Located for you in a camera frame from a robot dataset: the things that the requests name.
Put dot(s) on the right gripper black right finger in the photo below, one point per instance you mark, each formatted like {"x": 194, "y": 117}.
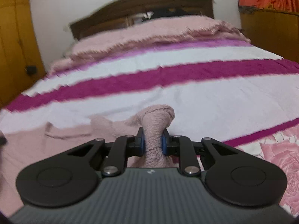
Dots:
{"x": 182, "y": 148}

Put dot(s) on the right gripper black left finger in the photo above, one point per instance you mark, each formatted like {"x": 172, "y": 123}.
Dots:
{"x": 119, "y": 151}

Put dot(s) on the floral striped bed sheet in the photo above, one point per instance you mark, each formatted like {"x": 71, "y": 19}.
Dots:
{"x": 229, "y": 90}

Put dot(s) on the pink folded blanket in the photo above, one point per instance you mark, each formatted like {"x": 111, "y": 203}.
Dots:
{"x": 162, "y": 30}

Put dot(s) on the black wardrobe knob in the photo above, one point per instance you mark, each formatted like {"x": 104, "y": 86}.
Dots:
{"x": 31, "y": 70}

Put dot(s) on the yellow wooden wardrobe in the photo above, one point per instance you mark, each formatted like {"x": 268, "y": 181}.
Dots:
{"x": 19, "y": 49}

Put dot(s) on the dark wooden headboard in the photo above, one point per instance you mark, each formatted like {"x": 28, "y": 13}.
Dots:
{"x": 118, "y": 14}

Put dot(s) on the wooden side cabinet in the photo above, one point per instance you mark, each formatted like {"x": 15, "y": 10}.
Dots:
{"x": 271, "y": 30}

